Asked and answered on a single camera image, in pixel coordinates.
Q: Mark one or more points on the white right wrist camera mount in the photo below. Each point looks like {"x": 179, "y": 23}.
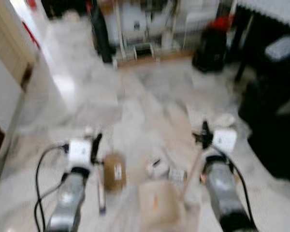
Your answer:
{"x": 224, "y": 140}

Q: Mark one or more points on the brown cardboard piece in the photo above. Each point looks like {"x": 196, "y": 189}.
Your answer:
{"x": 114, "y": 171}

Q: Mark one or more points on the white paper scrap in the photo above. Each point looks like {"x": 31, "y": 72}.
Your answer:
{"x": 176, "y": 174}
{"x": 155, "y": 166}

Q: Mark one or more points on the black legged table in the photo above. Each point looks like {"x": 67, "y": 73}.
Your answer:
{"x": 244, "y": 48}

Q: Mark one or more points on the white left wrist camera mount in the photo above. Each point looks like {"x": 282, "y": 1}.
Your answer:
{"x": 79, "y": 152}

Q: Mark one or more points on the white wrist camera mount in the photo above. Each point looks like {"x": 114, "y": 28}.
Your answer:
{"x": 224, "y": 140}
{"x": 79, "y": 152}

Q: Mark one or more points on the black bag with red top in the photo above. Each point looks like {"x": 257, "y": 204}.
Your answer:
{"x": 210, "y": 48}

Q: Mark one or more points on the white metal rack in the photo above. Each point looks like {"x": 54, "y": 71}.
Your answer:
{"x": 150, "y": 24}

